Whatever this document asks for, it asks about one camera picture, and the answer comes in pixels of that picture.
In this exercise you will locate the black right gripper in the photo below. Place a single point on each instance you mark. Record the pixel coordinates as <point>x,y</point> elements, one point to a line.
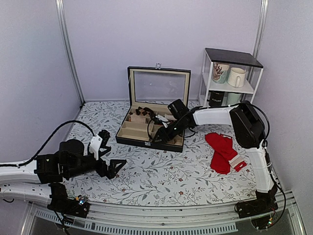
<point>161,134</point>

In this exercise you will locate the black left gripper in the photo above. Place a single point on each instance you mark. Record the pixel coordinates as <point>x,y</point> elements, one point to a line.
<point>113,172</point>

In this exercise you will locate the black compartment storage box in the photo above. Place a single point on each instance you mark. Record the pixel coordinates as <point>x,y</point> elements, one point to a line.
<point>154,88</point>

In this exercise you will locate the tan ribbed sock pair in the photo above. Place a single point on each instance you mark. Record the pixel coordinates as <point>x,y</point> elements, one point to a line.
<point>174,141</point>

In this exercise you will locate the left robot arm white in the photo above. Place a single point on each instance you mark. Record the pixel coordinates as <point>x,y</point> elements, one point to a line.
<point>23,172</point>

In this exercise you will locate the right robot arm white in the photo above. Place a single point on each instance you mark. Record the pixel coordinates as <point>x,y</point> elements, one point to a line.
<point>250,131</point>

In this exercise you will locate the argyle patterned rolled socks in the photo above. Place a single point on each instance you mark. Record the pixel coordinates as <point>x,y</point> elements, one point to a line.
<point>144,111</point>

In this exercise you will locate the cream rolled socks left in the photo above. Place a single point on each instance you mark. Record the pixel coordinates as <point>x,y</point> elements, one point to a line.
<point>138,119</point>

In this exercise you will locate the floral patterned table mat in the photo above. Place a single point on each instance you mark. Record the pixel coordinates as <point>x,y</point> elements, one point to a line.
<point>161,178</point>

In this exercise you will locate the red sock pair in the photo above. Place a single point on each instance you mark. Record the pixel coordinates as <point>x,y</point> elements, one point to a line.
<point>225,157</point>

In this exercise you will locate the black mug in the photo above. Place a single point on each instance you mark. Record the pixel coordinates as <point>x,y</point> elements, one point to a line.
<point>216,98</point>

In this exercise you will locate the pale green tumbler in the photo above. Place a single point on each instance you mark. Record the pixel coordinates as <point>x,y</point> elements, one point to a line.
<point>233,98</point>

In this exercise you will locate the coral pattern mug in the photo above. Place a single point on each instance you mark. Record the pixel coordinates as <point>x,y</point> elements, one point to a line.
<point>220,72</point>

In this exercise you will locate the white shelf rack black top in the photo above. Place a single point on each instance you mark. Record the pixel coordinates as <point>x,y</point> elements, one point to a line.
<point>254,71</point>

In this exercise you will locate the cream white mug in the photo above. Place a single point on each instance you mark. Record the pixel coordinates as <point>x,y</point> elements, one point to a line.
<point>236,77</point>

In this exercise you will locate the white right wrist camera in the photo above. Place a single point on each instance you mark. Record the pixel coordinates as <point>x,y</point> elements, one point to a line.
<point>164,121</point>

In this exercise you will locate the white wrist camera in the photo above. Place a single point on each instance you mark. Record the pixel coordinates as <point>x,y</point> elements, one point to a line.
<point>164,121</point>
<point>98,141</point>

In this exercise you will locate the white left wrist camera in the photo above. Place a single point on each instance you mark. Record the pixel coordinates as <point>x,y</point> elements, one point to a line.
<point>98,141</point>

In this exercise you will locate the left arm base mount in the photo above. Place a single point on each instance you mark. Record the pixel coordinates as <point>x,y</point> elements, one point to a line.
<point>60,202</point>

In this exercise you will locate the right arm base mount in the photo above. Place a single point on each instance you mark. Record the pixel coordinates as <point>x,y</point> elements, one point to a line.
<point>264,202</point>

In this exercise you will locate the right aluminium corner post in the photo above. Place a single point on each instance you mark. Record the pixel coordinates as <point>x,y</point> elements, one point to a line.
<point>260,27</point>

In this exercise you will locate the aluminium corner post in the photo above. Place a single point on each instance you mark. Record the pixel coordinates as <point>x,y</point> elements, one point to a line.
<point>260,27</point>
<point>65,35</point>

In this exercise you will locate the left aluminium corner post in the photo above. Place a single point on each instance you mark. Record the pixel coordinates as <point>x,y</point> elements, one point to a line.
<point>65,35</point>

